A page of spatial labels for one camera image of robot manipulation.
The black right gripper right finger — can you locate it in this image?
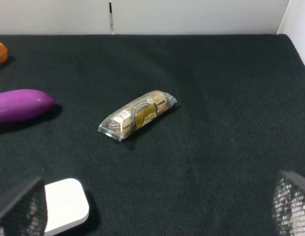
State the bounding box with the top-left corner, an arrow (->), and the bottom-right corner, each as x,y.
272,171 -> 305,236

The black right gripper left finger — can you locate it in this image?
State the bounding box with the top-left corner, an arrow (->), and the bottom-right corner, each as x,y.
0,177 -> 48,236

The clear snack cake package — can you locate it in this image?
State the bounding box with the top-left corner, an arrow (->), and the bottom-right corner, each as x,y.
98,90 -> 177,141

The white square plate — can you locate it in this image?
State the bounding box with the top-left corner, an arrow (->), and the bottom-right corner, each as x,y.
44,178 -> 89,236

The black table cloth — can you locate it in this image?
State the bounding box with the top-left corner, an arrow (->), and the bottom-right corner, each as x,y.
0,34 -> 305,236

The purple toy eggplant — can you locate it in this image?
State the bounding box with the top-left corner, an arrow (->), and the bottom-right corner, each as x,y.
0,89 -> 55,124

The orange toy waffle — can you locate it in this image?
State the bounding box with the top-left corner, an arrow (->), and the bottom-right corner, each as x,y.
0,43 -> 8,64

